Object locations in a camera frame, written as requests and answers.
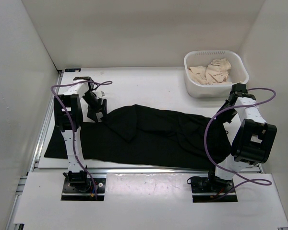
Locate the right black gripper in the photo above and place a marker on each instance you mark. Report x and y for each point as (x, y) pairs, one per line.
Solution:
(225, 118)

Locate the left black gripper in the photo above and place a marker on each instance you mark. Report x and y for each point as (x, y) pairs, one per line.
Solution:
(91, 113)

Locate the black trousers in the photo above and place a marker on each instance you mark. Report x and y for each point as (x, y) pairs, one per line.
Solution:
(142, 135)

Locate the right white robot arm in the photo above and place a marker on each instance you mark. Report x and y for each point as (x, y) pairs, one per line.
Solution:
(253, 141)

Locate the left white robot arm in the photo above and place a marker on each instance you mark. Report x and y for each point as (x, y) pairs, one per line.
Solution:
(69, 118)

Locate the beige trousers in basket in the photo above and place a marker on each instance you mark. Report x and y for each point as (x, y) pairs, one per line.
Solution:
(217, 72)

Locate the white plastic basket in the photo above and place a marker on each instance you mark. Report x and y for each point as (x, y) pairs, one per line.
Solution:
(203, 58)

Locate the white front cover board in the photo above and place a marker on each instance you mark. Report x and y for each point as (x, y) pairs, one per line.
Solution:
(146, 202)

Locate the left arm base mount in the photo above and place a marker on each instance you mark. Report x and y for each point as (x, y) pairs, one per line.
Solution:
(86, 193)

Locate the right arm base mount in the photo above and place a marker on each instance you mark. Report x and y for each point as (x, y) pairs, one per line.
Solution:
(211, 189)

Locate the aluminium frame rail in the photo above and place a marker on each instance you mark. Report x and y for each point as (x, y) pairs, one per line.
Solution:
(158, 87)

